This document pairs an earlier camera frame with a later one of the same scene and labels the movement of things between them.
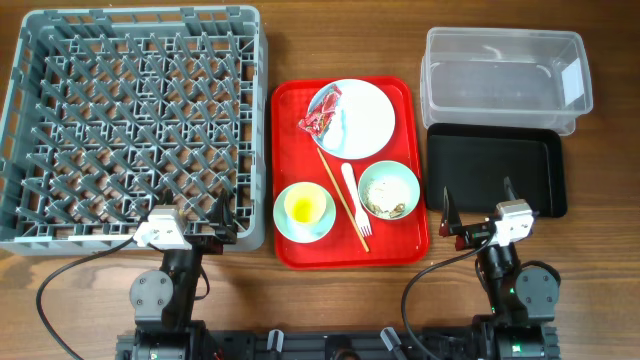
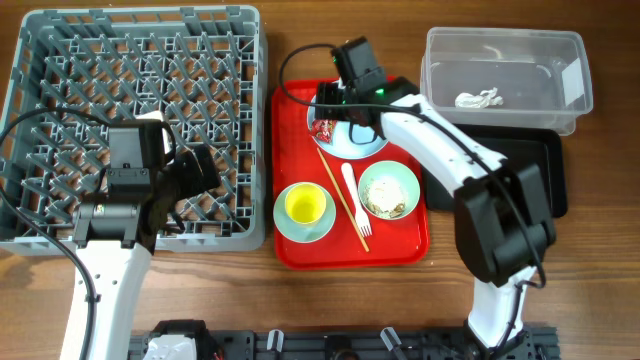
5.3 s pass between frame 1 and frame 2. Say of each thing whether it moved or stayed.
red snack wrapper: moved
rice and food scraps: stayed
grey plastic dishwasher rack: stayed
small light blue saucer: stayed
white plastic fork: stayed
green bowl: stayed
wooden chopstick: stayed
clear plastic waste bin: stayed
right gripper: moved
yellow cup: stayed
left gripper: moved
